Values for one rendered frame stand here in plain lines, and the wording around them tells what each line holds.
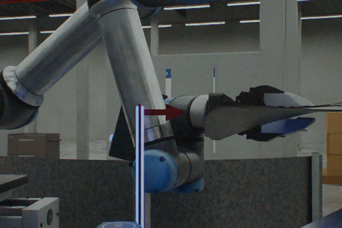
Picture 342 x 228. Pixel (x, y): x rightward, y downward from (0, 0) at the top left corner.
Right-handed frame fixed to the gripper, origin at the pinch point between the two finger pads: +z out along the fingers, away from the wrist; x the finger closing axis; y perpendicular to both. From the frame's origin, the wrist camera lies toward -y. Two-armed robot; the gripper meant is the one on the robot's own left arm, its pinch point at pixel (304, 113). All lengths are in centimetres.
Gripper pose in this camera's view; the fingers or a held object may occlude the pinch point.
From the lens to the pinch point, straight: 76.4
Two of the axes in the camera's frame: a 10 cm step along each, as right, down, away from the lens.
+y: 7.7, 1.1, 6.3
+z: 6.4, 0.0, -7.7
